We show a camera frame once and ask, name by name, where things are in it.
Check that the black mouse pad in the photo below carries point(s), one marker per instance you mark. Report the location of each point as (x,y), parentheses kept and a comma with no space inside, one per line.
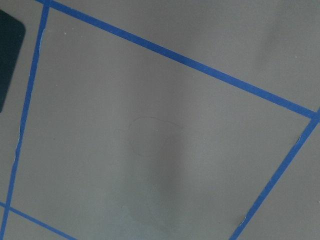
(12,33)

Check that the blue tape grid lines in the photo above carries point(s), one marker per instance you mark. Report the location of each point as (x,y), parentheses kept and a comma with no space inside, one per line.
(313,116)

